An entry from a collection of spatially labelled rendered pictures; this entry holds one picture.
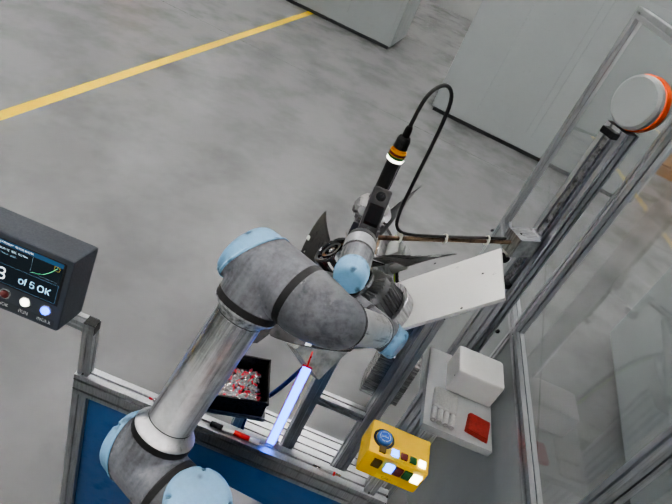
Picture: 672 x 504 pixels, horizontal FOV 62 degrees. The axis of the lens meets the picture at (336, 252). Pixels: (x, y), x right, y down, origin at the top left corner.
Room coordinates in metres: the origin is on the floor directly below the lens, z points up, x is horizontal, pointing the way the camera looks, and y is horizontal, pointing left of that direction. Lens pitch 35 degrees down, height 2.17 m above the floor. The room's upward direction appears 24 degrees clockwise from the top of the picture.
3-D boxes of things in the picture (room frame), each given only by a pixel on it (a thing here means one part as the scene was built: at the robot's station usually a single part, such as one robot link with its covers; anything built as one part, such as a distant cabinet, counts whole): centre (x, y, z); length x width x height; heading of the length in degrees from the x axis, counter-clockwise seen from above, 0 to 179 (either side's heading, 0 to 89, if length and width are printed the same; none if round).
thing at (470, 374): (1.49, -0.61, 0.91); 0.17 x 0.16 x 0.11; 92
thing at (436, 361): (1.42, -0.58, 0.84); 0.36 x 0.24 x 0.03; 2
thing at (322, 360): (1.23, -0.07, 0.98); 0.20 x 0.16 x 0.20; 92
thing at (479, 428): (1.31, -0.65, 0.87); 0.08 x 0.08 x 0.02; 82
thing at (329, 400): (1.43, -0.25, 0.56); 0.19 x 0.04 x 0.04; 92
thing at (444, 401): (1.32, -0.53, 0.87); 0.15 x 0.09 x 0.02; 178
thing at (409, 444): (0.93, -0.35, 1.02); 0.16 x 0.10 x 0.11; 92
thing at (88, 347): (0.91, 0.48, 0.96); 0.03 x 0.03 x 0.20; 2
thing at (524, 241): (1.66, -0.54, 1.36); 0.10 x 0.07 x 0.08; 127
